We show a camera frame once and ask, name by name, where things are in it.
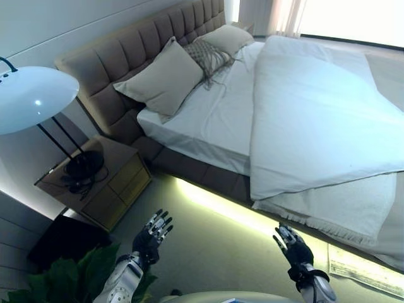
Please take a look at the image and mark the white textured fringed blanket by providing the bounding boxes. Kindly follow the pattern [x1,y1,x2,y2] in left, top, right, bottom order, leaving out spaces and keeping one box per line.
[251,172,399,251]

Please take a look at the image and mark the sheer light curtain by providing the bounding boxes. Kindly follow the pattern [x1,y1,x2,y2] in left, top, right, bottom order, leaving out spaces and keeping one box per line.
[238,0,309,37]

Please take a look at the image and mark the macrame fringed cushion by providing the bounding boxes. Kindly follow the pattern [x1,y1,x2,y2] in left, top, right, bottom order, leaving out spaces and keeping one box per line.
[182,39,236,90]

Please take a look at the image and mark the light wooden nightstand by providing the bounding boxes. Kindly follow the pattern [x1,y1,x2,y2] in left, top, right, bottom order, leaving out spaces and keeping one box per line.
[232,21,255,34]
[33,135,153,233]

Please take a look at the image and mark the white dome table lamp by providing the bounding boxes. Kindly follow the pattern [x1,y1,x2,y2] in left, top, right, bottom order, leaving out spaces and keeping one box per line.
[0,56,105,178]

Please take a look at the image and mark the tangled black lamp cable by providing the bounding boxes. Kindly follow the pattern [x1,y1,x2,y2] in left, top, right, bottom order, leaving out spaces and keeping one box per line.
[59,167,110,200]

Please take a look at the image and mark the white fitted bed sheet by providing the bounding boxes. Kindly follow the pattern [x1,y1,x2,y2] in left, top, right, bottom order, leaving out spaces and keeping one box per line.
[136,40,266,176]

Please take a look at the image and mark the white duvet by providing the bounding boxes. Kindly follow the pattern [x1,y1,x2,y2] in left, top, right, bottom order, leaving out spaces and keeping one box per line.
[249,35,404,201]

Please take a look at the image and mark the beige pillow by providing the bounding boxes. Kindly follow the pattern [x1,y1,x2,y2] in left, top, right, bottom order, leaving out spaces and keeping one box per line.
[193,24,255,58]
[112,36,205,119]

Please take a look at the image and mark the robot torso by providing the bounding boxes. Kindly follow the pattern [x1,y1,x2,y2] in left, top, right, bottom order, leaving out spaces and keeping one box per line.
[159,290,304,303]

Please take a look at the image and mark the black box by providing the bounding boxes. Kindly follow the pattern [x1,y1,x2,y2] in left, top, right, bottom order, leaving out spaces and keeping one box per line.
[27,214,113,273]

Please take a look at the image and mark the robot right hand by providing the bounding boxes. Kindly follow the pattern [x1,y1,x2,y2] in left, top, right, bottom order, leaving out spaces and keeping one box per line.
[272,222,315,271]

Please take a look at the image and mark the green leafy plant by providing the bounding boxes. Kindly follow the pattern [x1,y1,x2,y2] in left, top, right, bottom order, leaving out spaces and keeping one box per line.
[0,242,158,303]

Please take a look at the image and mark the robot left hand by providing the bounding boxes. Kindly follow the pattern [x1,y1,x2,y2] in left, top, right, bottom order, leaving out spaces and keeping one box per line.
[131,208,174,265]

